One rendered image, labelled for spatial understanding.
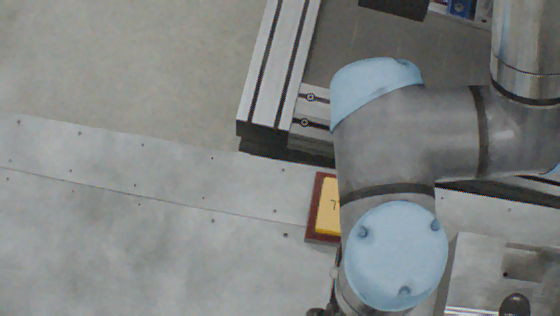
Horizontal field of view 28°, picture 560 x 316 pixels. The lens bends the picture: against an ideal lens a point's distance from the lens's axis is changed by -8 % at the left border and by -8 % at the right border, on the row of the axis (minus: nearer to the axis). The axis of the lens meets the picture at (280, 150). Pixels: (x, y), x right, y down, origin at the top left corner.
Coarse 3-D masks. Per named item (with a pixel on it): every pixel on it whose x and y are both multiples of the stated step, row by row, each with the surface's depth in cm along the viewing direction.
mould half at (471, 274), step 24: (456, 240) 127; (480, 240) 127; (504, 240) 127; (456, 264) 126; (480, 264) 126; (552, 264) 127; (456, 288) 126; (480, 288) 126; (504, 288) 126; (528, 288) 126; (552, 288) 126; (456, 312) 125; (480, 312) 125; (552, 312) 125
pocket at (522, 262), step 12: (504, 252) 130; (516, 252) 130; (528, 252) 129; (540, 252) 128; (504, 264) 129; (516, 264) 129; (528, 264) 129; (540, 264) 128; (504, 276) 130; (516, 276) 129; (528, 276) 129; (540, 276) 127
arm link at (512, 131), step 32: (512, 0) 83; (544, 0) 82; (512, 32) 85; (544, 32) 84; (512, 64) 87; (544, 64) 85; (480, 96) 90; (512, 96) 88; (544, 96) 87; (480, 128) 89; (512, 128) 89; (544, 128) 89; (480, 160) 90; (512, 160) 90; (544, 160) 91
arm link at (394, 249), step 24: (360, 216) 88; (384, 216) 85; (408, 216) 85; (432, 216) 85; (360, 240) 85; (384, 240) 84; (408, 240) 85; (432, 240) 85; (360, 264) 84; (384, 264) 84; (408, 264) 84; (432, 264) 84; (360, 288) 86; (384, 288) 84; (408, 288) 84; (432, 288) 87; (360, 312) 93; (384, 312) 89
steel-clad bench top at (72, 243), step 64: (0, 128) 138; (64, 128) 139; (0, 192) 136; (64, 192) 136; (128, 192) 137; (192, 192) 137; (256, 192) 137; (448, 192) 138; (0, 256) 134; (64, 256) 134; (128, 256) 135; (192, 256) 135; (256, 256) 135; (320, 256) 135
